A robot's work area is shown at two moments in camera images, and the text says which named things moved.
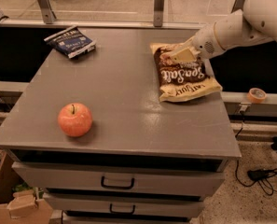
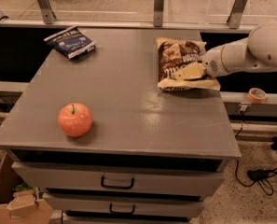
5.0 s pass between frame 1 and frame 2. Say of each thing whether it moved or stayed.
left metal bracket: stayed
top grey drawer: stayed
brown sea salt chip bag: moved
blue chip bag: stayed
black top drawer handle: stayed
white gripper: moved
